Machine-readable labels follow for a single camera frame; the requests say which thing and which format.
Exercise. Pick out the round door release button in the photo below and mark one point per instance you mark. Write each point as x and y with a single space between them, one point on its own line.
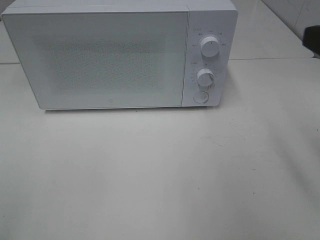
201 97

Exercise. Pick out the white microwave knob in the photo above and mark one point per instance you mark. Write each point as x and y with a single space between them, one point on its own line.
210 46
205 77

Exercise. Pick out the white microwave door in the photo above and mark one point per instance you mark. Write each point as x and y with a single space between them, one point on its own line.
101 60

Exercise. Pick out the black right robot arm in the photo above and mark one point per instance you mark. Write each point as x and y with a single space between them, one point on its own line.
311 39

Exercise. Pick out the white microwave oven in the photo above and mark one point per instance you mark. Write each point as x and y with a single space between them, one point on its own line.
205 18

